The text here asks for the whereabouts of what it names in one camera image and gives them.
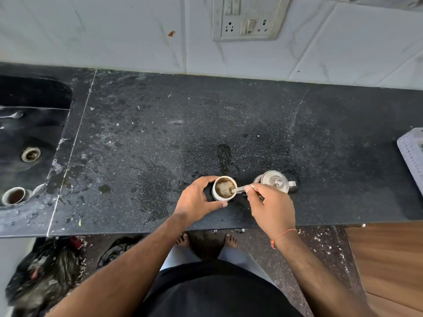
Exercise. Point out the person's left hand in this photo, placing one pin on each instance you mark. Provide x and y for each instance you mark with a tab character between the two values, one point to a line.
190	203

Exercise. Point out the person's right hand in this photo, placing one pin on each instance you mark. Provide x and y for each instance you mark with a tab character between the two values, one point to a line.
274	211

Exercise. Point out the person's right thumb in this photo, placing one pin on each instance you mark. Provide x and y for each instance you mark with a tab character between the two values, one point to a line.
251	195

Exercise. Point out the person's left thumb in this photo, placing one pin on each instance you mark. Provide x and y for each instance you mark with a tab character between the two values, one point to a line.
216	205

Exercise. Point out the white ceramic cup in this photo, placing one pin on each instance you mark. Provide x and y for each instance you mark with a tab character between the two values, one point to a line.
216	196

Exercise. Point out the steel teaspoon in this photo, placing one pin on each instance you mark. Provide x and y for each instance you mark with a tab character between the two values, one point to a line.
240	188

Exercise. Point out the person's left forearm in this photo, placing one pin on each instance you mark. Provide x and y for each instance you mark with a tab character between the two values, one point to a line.
132	274

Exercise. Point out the person's right forearm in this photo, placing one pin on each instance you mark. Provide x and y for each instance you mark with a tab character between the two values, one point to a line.
317	277

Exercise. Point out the brown frothy coffee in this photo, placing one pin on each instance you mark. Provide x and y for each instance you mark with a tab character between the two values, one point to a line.
224	188

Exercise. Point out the small steel lidded container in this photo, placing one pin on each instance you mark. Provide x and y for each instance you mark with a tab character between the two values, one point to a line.
276	181

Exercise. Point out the person's right foot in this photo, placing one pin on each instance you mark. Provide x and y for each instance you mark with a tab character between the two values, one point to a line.
231	241

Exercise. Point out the person's foot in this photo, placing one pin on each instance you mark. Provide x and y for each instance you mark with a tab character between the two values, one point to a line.
231	241
182	240

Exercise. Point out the person's left foot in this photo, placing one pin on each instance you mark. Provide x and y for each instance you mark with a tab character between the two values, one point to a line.
182	240

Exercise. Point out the orange thread wristband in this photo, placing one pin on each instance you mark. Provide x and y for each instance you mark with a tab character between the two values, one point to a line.
281	235

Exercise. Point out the person's light grey trousers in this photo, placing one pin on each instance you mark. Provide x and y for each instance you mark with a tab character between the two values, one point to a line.
241	259

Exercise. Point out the person's black shirt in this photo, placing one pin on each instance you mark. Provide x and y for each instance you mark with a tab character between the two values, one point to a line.
214	290

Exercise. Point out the small black garbage bag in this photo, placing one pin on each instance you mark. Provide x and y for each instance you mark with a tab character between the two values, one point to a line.
115	250

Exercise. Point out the wooden cabinet door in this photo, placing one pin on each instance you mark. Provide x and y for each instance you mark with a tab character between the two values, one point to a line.
390	260

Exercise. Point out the white perforated plastic basket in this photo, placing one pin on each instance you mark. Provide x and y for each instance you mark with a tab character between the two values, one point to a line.
413	158

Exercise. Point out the white cup rim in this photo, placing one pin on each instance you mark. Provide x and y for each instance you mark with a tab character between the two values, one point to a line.
38	188

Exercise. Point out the large black garbage bag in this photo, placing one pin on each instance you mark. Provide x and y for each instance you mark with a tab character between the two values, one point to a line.
43	277

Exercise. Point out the steel sink drain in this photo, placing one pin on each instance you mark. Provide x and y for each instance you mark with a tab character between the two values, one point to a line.
30	154

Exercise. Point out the black stone sink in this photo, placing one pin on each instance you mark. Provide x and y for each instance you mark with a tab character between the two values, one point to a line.
29	135

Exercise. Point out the used white cup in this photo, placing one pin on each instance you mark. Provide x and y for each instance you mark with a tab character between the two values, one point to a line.
13	196

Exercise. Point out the steel spoon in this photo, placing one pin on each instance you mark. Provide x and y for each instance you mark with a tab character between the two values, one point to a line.
13	115

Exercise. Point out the white wall switch socket panel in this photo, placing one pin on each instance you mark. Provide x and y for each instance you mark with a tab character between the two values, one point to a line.
248	19

